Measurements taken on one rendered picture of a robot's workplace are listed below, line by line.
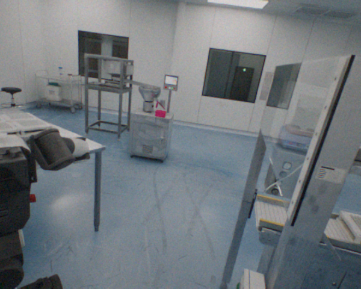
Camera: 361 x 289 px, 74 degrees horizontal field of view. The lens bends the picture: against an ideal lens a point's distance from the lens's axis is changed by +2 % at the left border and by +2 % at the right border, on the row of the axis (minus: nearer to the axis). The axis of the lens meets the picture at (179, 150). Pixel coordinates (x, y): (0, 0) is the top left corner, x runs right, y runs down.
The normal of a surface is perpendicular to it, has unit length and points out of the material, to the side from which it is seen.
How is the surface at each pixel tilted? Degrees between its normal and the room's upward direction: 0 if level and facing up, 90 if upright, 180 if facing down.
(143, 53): 90
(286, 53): 90
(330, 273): 90
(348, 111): 90
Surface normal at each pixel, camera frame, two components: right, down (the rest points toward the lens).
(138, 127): -0.11, 0.33
